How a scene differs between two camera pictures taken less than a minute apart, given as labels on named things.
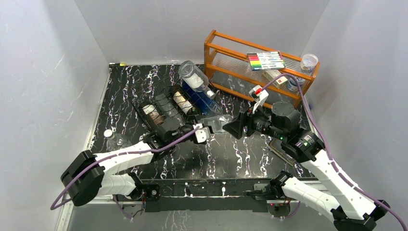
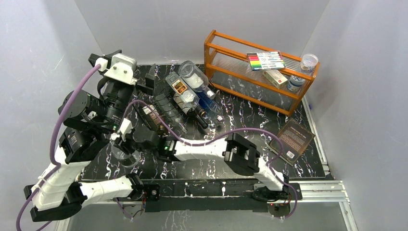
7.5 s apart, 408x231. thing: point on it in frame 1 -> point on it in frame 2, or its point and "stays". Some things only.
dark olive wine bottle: (182, 97) -> (197, 114)
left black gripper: (190, 125) -> (149, 79)
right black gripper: (235, 128) -> (124, 146)
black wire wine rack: (174, 99) stays
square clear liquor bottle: (217, 122) -> (183, 88)
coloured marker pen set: (268, 60) stays
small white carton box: (271, 74) stays
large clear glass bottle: (195, 78) stays
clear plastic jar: (308, 63) stays
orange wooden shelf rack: (265, 74) stays
